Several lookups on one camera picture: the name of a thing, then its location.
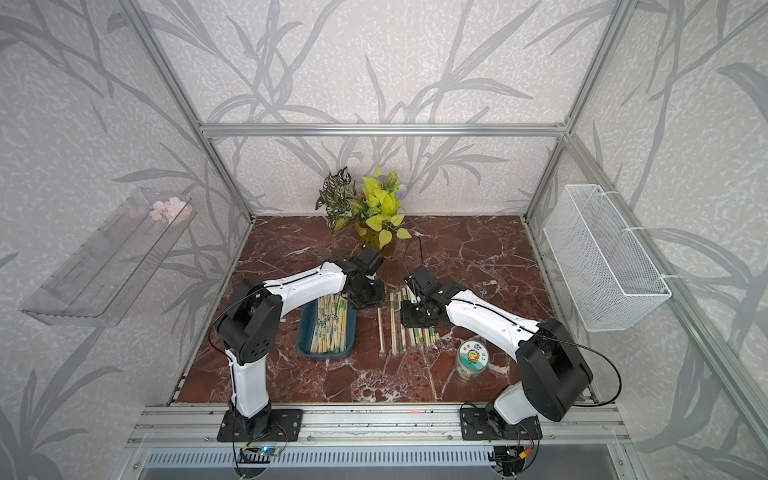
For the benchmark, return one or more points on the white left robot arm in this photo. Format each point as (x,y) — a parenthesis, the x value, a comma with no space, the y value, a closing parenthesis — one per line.
(249,325)

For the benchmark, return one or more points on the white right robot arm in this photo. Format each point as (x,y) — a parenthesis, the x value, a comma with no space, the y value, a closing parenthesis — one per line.
(553,372)

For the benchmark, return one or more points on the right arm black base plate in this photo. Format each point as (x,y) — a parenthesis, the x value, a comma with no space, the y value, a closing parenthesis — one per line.
(481,423)

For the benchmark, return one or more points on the clear acrylic wall shelf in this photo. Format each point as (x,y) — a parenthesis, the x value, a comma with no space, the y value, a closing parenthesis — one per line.
(98,284)

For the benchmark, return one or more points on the round canister with green label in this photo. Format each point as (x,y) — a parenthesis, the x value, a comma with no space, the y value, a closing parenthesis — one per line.
(472,359)

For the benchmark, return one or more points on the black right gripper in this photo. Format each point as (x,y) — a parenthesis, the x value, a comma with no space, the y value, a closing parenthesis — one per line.
(405,319)

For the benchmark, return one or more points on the artificial green potted plant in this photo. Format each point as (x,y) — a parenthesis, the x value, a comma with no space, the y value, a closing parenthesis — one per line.
(373,210)

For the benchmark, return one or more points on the pink artificial flower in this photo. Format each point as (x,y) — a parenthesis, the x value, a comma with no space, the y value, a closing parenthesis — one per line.
(173,211)

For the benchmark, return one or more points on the aluminium front rail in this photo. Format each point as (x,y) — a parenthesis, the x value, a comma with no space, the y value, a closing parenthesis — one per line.
(386,424)

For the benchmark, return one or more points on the teal plastic storage box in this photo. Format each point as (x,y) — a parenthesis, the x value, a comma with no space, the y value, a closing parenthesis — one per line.
(327,328)

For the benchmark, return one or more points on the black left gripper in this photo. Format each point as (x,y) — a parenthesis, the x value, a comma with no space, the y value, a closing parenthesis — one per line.
(378,300)

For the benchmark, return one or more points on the white wire mesh basket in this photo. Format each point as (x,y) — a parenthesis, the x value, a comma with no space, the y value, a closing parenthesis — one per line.
(609,275)

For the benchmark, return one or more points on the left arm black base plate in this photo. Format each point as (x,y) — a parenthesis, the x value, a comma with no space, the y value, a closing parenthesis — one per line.
(271,425)

